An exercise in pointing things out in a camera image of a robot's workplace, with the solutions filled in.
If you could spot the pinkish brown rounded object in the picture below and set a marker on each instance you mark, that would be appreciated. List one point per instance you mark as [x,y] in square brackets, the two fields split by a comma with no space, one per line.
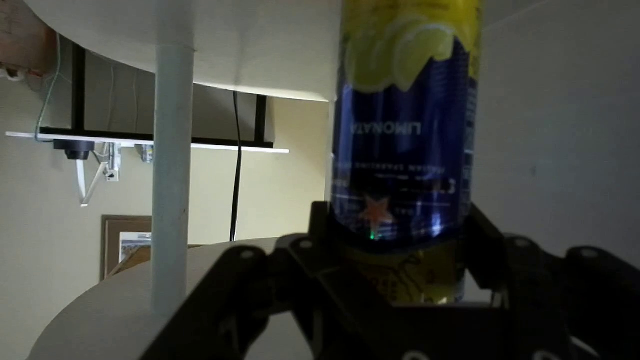
[22,41]

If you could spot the blue yellow lemonade can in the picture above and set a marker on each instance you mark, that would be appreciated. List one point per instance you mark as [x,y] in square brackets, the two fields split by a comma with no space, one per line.
[407,133]

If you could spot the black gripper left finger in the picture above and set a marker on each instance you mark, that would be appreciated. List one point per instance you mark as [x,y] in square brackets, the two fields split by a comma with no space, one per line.
[252,301]

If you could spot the small white camera tripod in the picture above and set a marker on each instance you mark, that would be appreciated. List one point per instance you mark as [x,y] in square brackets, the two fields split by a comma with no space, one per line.
[101,167]

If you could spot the white round pedestal table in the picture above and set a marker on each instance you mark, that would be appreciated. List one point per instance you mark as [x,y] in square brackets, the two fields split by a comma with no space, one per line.
[172,200]

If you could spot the brown framed picture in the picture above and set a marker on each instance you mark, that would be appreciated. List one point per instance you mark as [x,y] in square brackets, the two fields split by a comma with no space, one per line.
[123,247]

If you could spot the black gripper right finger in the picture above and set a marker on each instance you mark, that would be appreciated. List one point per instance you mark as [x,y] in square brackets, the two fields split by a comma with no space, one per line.
[566,306]

